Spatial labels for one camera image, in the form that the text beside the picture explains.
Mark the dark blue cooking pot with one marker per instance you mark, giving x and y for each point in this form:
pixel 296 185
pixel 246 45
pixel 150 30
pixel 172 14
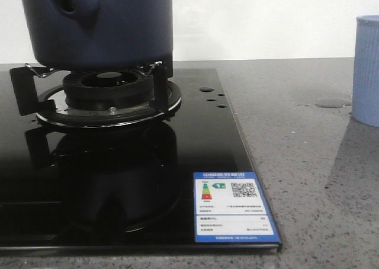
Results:
pixel 97 35

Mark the right gas burner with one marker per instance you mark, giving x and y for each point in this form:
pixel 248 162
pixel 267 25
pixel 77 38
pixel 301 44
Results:
pixel 98 99

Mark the black glass gas stove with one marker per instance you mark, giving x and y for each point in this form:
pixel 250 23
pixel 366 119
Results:
pixel 126 190

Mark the light blue ribbed cup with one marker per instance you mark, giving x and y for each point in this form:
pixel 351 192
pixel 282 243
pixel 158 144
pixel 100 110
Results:
pixel 365 77

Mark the blue energy label sticker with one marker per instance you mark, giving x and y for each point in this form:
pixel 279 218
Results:
pixel 230 208

